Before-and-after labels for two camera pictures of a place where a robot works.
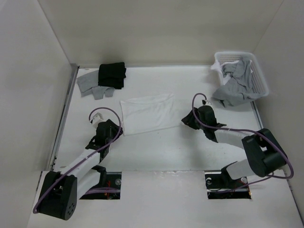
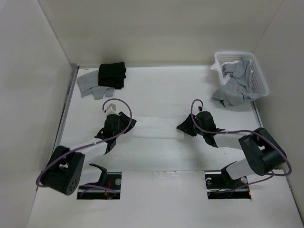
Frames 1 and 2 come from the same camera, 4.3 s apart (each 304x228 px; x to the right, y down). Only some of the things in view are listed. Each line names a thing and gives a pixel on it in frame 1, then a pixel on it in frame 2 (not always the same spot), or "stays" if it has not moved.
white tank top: (146, 114) → (157, 128)
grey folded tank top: (88, 84) stays
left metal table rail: (71, 85) stays
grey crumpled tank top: (239, 89) stays
